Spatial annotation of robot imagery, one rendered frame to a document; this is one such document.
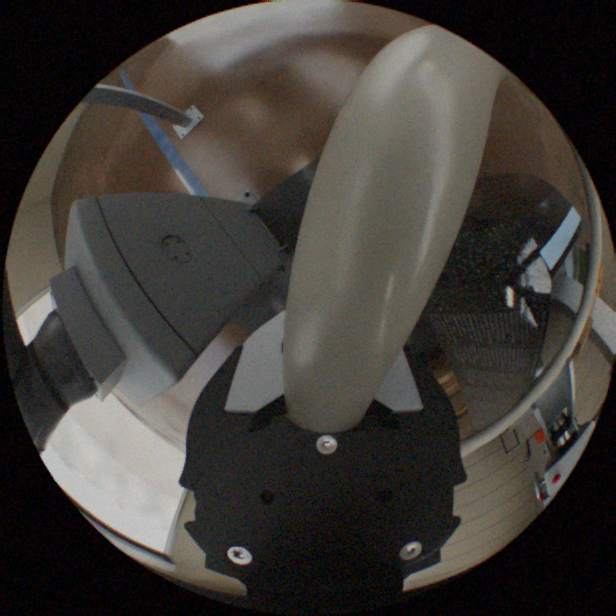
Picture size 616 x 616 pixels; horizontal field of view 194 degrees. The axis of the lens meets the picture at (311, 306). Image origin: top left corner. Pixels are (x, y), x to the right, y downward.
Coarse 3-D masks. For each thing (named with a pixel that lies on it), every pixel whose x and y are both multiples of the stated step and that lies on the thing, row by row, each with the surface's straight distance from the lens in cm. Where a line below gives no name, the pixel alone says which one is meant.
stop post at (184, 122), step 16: (96, 96) 116; (112, 96) 118; (128, 96) 121; (144, 96) 127; (144, 112) 129; (160, 112) 133; (176, 112) 138; (192, 112) 153; (176, 128) 157; (192, 128) 145
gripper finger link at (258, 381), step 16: (272, 320) 11; (256, 336) 10; (272, 336) 10; (256, 352) 9; (272, 352) 9; (240, 368) 9; (256, 368) 8; (272, 368) 8; (240, 384) 8; (256, 384) 8; (272, 384) 8; (240, 400) 7; (256, 400) 7; (272, 400) 7; (272, 416) 8
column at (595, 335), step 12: (600, 300) 156; (600, 312) 153; (612, 312) 155; (600, 324) 150; (612, 324) 153; (588, 336) 164; (600, 336) 148; (612, 336) 151; (600, 348) 161; (612, 348) 149; (612, 360) 156
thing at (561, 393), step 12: (552, 360) 47; (564, 372) 54; (552, 384) 54; (564, 384) 63; (552, 396) 60; (564, 396) 70; (540, 408) 59; (552, 408) 67; (564, 408) 80; (540, 420) 53; (552, 420) 77; (576, 420) 108; (552, 444) 92
